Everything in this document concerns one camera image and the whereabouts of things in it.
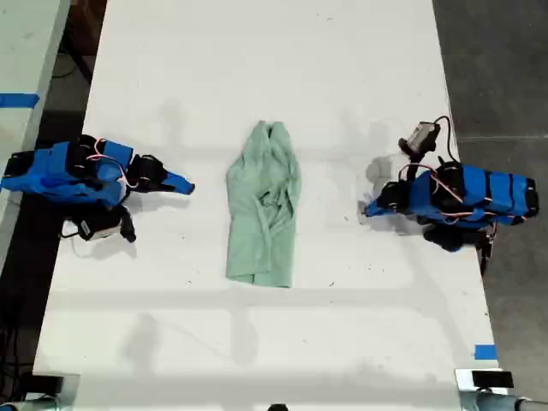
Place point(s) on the small black box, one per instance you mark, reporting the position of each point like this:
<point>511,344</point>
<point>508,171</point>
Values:
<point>47,383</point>
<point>492,379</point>

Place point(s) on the black camera stalk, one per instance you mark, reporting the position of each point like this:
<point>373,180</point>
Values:
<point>127,224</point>
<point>413,169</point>

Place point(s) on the black camera box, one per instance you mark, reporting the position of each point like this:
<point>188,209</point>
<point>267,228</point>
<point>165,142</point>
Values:
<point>98,224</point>
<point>421,135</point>

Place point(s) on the pale green T-shirt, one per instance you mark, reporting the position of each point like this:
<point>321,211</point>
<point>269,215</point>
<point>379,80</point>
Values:
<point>263,214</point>

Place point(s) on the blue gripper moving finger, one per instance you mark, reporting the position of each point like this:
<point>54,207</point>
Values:
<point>377,212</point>
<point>160,188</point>

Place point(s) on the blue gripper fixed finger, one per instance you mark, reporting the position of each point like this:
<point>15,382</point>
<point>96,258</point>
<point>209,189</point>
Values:
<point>374,205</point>
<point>180,183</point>

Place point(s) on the white side table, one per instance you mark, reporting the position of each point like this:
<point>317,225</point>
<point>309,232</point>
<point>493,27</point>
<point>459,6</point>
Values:
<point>21,51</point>

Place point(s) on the grey metal pipe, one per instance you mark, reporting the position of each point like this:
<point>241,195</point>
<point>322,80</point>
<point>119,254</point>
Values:
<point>25,404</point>
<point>501,402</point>

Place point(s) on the long blue tape strip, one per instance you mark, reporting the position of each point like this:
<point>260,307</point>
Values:
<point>19,99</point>

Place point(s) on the short blue tape strip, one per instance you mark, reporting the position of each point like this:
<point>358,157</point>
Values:
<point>485,352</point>

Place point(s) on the black round object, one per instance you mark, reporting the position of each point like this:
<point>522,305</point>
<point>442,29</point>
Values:
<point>278,407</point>

